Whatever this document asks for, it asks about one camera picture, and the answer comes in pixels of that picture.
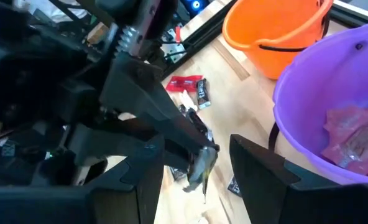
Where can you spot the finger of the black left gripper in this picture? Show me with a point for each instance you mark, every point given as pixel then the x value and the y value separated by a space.
pixel 103 141
pixel 140 90

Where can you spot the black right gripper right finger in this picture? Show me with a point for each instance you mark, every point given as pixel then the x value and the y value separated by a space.
pixel 280 199

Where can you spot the purple plastic halloween bucket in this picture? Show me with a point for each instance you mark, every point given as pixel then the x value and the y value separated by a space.
pixel 314 87

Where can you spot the white Whoppers candy pack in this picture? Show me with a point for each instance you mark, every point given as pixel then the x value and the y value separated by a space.
pixel 187 101

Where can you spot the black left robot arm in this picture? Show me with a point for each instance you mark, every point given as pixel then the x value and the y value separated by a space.
pixel 87 12

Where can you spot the dark brown candy bar wrapper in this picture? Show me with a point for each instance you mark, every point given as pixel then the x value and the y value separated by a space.
pixel 203 93
pixel 199 123
pixel 234 186
pixel 202 165
pixel 177 173

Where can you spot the orange plastic halloween bucket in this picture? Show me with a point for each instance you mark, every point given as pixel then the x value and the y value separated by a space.
pixel 274 59

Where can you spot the red candy wrapper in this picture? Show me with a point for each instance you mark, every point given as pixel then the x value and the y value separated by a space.
pixel 358 158
pixel 352 124
pixel 184 83

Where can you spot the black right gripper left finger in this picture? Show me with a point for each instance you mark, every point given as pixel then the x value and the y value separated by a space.
pixel 78 205

